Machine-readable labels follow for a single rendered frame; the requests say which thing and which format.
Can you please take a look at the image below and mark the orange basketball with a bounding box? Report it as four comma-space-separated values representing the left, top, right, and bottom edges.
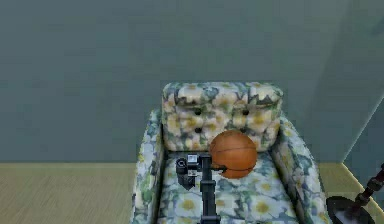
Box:
208, 129, 259, 180

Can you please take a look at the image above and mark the floral patterned armchair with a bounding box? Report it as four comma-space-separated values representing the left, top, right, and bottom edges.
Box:
131, 81, 334, 224

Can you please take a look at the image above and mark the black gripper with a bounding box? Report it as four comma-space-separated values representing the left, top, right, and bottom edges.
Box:
175, 157, 228, 192

